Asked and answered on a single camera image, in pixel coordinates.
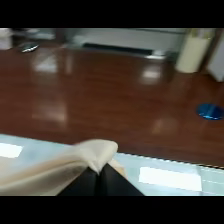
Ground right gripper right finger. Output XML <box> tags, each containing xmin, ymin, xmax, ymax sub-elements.
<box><xmin>99</xmin><ymin>163</ymin><xmax>145</xmax><ymax>197</ymax></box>

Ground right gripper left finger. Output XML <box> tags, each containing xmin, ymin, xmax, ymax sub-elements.
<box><xmin>57</xmin><ymin>167</ymin><xmax>99</xmax><ymax>197</ymax></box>

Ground cream garment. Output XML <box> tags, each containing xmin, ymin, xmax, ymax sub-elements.
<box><xmin>0</xmin><ymin>139</ymin><xmax>128</xmax><ymax>197</ymax></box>

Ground blue round disc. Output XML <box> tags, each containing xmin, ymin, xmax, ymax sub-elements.
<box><xmin>195</xmin><ymin>102</ymin><xmax>224</xmax><ymax>121</ymax></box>

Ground cream cylinder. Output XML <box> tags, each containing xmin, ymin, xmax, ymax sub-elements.
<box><xmin>175</xmin><ymin>28</ymin><xmax>215</xmax><ymax>74</ymax></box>

